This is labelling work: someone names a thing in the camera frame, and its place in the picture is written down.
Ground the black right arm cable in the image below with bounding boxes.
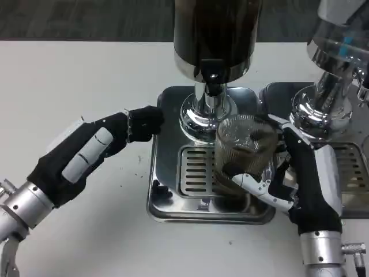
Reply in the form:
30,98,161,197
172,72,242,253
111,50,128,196
341,242,369,277

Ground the clear ribbed glass cup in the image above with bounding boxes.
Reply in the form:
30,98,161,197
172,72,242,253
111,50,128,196
213,114,280,200

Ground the black dispenser tap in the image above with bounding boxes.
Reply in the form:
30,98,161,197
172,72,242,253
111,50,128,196
199,58,227,98

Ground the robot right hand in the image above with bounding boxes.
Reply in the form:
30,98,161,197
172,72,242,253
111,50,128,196
230,114,344,236

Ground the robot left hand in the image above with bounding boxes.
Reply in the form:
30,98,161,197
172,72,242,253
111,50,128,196
27,105,165,208

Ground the steel drip tray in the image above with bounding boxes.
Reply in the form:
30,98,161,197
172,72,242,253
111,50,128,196
258,81,369,219
146,85,277,224

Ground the steel slotted drain grid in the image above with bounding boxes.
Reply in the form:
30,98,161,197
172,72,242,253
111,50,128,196
178,145,246,199
331,142,366,192

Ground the clear tank drink dispenser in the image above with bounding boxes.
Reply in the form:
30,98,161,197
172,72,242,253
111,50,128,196
288,0,369,144

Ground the dark drink dispenser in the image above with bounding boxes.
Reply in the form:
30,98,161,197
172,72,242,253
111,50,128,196
172,0,263,143

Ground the chrome dispenser tap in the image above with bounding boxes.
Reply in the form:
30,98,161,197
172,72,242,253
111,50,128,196
353,62,369,108

